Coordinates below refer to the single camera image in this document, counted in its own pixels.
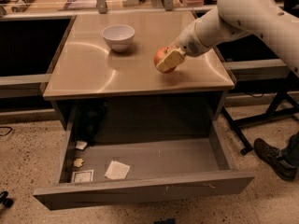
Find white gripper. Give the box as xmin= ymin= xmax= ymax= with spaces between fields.
xmin=157 ymin=21 xmax=210 ymax=73

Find red apple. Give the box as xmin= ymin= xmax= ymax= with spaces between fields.
xmin=153 ymin=47 xmax=176 ymax=74

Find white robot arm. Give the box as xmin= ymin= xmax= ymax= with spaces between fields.
xmin=154 ymin=0 xmax=299 ymax=74

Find steel top counter cabinet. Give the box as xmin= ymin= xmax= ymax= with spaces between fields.
xmin=39 ymin=10 xmax=237 ymax=131

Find grey open drawer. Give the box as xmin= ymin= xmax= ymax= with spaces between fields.
xmin=34 ymin=103 xmax=254 ymax=210

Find white ceramic bowl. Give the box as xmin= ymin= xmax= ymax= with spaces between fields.
xmin=102 ymin=24 xmax=135 ymax=52

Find black metal stand leg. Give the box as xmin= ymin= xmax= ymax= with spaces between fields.
xmin=221 ymin=75 xmax=299 ymax=156

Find white paper note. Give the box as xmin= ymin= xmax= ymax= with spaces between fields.
xmin=105 ymin=161 xmax=130 ymax=180

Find small white paper scrap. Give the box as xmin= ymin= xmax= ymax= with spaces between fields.
xmin=76 ymin=141 xmax=88 ymax=150

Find small tan puzzle piece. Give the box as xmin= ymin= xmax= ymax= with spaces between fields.
xmin=73 ymin=158 xmax=84 ymax=168

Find framed white card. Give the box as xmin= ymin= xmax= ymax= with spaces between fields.
xmin=71 ymin=170 xmax=93 ymax=183

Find dark sneaker shoe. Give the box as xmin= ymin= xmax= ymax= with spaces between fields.
xmin=254 ymin=138 xmax=297 ymax=181

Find black floor object left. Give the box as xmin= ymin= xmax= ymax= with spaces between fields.
xmin=0 ymin=191 xmax=13 ymax=207

